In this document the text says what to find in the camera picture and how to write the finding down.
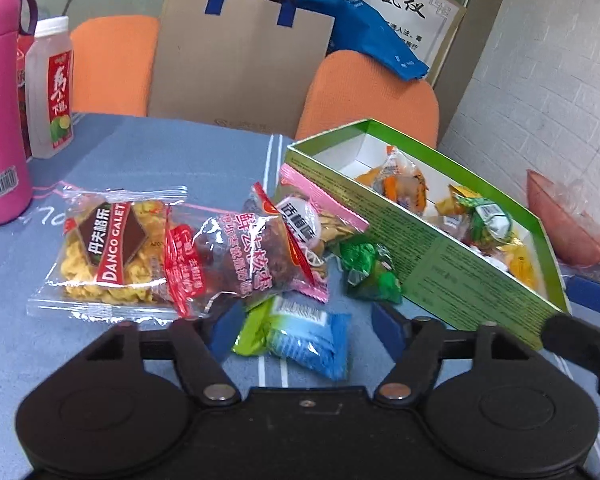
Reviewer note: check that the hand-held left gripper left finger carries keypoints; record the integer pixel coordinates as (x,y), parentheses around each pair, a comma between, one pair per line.
(227,327)

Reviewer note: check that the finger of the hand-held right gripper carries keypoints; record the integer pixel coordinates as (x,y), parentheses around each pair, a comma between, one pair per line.
(595,295)
(580,340)

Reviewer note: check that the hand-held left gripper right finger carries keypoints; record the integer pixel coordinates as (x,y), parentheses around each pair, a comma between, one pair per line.
(387,327)

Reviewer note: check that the blue green snack packet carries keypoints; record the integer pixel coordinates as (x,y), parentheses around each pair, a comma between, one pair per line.
(300,340)

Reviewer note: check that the yellow clear bread packet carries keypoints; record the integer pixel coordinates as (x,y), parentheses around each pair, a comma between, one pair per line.
(522,265)

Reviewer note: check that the green cardboard box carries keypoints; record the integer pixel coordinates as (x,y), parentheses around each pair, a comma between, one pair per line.
(455,270)

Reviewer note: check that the green white snack packet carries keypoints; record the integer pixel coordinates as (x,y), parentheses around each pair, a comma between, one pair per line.
(490,222)

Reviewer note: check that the yellow chip bag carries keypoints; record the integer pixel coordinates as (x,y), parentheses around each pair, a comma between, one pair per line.
(455,202)

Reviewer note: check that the clear packet with orange snack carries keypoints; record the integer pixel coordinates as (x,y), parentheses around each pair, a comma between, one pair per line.
(405,180)

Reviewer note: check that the green wrapped candy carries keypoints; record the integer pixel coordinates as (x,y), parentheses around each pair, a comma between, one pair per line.
(377,285)
(365,255)

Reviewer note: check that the pink plastic bowl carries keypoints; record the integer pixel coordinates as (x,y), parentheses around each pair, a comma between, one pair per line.
(570,240)

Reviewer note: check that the red clear date packet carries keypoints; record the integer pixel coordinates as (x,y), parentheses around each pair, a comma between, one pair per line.
(240,260)

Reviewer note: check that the clear plastic bag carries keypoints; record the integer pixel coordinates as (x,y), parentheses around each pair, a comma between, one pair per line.
(570,195)

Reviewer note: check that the pink snack packet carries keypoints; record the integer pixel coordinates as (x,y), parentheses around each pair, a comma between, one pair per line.
(330,222)

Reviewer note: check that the clear cookie packet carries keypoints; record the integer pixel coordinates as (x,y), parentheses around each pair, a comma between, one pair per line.
(105,250)

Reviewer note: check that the blue tablecloth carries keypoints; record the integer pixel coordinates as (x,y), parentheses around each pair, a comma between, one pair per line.
(155,160)

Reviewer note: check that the orange chair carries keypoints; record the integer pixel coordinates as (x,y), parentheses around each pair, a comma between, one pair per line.
(370,100)
(115,65)

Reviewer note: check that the brown paper bag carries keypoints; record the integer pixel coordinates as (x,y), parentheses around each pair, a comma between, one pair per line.
(230,60)

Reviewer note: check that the white juice bottle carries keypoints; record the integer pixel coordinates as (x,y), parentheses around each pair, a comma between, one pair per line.
(50,100)

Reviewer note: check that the blue bag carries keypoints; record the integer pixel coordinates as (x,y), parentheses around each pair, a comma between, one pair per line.
(375,35)

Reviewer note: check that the pink thermos bottle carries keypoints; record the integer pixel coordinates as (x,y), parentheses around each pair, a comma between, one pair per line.
(2,110)

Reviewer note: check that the framed calligraphy poster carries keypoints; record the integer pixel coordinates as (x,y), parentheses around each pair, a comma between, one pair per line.
(415,10)

